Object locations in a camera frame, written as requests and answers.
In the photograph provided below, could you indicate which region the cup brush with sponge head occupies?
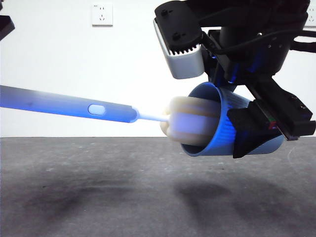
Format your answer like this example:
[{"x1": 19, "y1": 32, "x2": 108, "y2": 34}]
[{"x1": 0, "y1": 85, "x2": 219, "y2": 146}]

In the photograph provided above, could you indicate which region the white wall socket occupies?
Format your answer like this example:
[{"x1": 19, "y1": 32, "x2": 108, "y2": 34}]
[
  {"x1": 305, "y1": 7, "x2": 316, "y2": 27},
  {"x1": 91, "y1": 4, "x2": 114, "y2": 27}
]

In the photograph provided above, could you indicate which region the right wrist's grey camera box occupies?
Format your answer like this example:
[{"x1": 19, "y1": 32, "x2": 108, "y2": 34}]
[{"x1": 153, "y1": 2, "x2": 206, "y2": 80}]

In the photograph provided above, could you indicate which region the blue ribbed plastic cup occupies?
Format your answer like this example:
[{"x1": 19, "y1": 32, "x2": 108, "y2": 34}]
[{"x1": 179, "y1": 82, "x2": 288, "y2": 158}]

